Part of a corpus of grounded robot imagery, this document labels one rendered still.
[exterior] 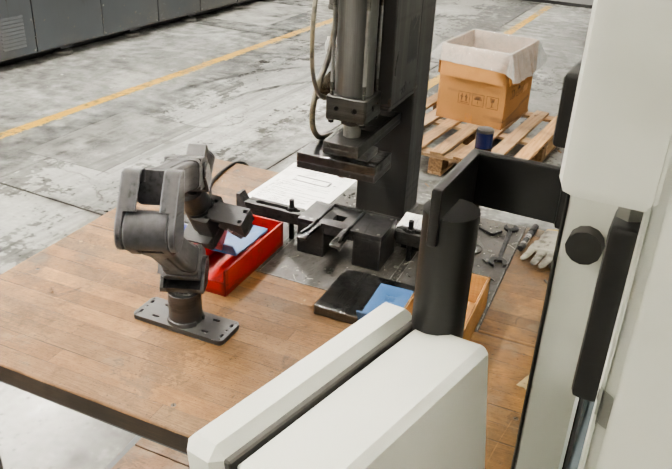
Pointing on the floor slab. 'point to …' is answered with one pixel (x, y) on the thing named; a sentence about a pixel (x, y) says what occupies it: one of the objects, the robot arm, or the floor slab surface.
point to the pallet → (542, 146)
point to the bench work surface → (59, 375)
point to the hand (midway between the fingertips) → (218, 245)
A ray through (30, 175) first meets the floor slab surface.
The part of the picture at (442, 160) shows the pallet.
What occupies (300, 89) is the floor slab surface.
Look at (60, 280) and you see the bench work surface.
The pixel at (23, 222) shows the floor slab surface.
